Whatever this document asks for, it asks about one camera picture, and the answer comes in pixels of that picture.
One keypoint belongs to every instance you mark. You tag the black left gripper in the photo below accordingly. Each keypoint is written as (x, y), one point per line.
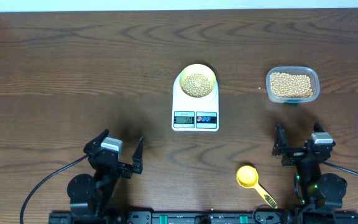
(127, 172)

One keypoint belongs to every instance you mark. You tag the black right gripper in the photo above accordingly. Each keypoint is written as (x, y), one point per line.
(294, 154)

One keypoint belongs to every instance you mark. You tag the yellow measuring scoop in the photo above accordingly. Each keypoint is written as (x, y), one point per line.
(248, 178)

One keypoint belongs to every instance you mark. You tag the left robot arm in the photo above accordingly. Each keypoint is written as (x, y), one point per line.
(90, 195)

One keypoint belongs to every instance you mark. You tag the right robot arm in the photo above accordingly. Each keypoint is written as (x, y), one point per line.
(321, 194)

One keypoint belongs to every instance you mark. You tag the white digital kitchen scale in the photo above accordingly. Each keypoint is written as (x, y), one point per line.
(194, 114)

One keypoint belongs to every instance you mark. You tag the soybeans in bowl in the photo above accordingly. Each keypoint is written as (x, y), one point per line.
(197, 85)

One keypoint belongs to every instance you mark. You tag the pale yellow bowl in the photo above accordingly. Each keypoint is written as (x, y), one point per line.
(198, 68)

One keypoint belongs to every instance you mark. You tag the clear plastic container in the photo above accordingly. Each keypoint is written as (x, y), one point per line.
(294, 70)

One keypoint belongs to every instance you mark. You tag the pile of soybeans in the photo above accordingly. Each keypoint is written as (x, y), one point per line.
(291, 86)

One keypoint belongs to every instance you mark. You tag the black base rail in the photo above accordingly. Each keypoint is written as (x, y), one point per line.
(259, 215)

